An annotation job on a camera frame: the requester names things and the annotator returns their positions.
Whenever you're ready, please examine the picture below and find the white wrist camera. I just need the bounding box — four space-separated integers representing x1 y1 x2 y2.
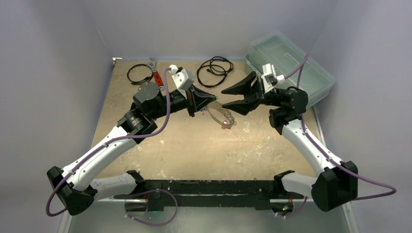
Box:
169 65 194 99
260 64 285 94

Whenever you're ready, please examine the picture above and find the aluminium frame rail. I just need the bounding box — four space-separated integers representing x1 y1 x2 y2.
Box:
58 197 358 233

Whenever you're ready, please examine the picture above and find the black coiled cable centre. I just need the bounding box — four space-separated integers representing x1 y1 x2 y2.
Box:
196 56 234 88

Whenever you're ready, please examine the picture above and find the black coiled cable left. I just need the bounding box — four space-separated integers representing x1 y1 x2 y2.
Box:
126 63 154 86

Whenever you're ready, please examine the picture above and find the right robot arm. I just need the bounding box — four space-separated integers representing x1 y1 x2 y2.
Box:
221 71 358 212

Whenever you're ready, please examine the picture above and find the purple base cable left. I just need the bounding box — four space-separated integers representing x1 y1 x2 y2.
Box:
124 189 179 226

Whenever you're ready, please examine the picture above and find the large metal keyring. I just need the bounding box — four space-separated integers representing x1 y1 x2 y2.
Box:
201 101 237 130

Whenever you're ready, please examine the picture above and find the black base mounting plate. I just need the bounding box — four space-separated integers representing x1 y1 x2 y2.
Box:
114 180 303 211

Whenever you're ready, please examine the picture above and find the red tagged key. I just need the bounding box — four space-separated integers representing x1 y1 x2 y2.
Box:
221 120 230 130

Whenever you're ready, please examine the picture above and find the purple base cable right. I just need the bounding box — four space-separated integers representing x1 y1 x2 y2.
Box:
275 196 309 219

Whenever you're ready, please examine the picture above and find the black coiled cable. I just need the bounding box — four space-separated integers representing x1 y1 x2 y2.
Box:
196 56 234 88
126 63 154 86

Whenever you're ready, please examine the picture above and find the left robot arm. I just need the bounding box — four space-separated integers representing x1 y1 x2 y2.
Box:
46 83 217 216

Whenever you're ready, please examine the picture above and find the clear plastic storage box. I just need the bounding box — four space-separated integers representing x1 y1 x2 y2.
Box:
244 32 336 108

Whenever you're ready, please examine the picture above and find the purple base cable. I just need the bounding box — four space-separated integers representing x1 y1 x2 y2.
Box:
124 189 179 226
275 196 309 219

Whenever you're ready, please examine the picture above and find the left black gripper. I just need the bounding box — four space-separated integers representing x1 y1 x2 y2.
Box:
149 83 216 120

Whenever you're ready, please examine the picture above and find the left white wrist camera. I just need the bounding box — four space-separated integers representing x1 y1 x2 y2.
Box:
169 65 194 99

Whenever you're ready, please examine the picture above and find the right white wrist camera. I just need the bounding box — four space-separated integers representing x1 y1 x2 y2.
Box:
260 64 285 94

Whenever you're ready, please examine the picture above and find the red handled adjustable wrench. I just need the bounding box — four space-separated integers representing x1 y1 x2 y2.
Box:
148 57 164 91

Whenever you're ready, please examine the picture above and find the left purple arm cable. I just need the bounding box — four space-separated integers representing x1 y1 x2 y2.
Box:
45 67 173 217

